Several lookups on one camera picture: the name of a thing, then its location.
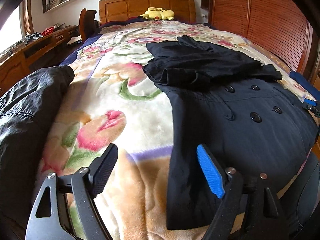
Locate wooden louvred wardrobe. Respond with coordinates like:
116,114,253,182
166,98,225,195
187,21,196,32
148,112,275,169
201,0,320,87

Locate person's dark pants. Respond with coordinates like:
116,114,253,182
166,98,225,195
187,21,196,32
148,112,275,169
282,152,320,233

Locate black trench coat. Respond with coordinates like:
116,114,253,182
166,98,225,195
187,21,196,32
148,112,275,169
142,35,319,230

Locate wooden bed headboard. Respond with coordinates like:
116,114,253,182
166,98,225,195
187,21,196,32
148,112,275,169
99,0,197,25

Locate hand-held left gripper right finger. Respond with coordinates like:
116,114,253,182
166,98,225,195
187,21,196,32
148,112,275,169
197,144,279,240

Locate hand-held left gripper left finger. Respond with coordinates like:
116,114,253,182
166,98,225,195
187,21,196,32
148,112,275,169
25,144,119,240

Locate floral plush blanket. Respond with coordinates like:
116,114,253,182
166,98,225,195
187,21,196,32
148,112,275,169
37,20,316,240

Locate wooden chair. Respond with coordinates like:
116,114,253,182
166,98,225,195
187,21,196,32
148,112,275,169
79,8,100,41

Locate window with wooden frame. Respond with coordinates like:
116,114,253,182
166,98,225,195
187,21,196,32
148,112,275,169
0,0,35,53

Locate yellow plush toy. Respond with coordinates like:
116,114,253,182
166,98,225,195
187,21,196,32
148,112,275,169
138,7,175,21

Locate wooden desk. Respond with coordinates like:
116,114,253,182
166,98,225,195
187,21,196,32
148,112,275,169
0,25,81,92

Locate dark grey shiny jacket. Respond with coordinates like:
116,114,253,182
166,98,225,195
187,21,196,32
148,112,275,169
0,65,75,230

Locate black device on desk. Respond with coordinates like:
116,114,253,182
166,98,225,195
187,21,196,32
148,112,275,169
24,32,42,46

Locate row of books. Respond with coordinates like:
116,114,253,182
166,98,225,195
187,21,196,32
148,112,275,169
42,0,73,12

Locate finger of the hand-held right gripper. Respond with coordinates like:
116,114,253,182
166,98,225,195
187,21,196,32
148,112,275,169
303,99,320,118

